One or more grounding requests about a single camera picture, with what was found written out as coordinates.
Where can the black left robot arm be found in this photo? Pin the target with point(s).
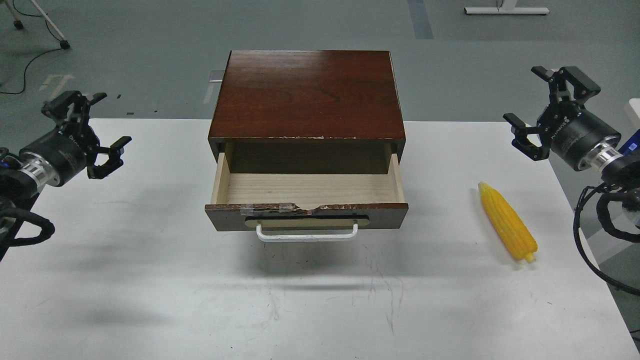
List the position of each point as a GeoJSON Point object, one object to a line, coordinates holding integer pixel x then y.
{"type": "Point", "coordinates": [19, 225]}

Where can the white table base foot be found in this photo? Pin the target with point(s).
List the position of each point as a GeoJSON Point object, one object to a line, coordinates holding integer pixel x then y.
{"type": "Point", "coordinates": [507, 7]}

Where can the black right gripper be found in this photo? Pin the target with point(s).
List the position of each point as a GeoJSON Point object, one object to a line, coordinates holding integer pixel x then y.
{"type": "Point", "coordinates": [581, 139]}

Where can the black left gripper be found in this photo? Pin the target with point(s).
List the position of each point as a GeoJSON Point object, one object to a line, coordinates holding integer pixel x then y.
{"type": "Point", "coordinates": [59, 155]}

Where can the yellow plastic corn cob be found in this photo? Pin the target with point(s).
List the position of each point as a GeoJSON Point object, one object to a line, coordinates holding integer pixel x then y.
{"type": "Point", "coordinates": [515, 236]}

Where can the dark wooden drawer cabinet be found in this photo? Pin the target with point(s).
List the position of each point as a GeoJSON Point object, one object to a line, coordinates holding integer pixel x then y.
{"type": "Point", "coordinates": [297, 96]}

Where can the wooden drawer with white handle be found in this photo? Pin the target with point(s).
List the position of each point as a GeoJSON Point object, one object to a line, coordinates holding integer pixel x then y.
{"type": "Point", "coordinates": [307, 207]}

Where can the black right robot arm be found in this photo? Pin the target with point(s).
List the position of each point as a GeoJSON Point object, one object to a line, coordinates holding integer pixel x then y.
{"type": "Point", "coordinates": [623, 173]}

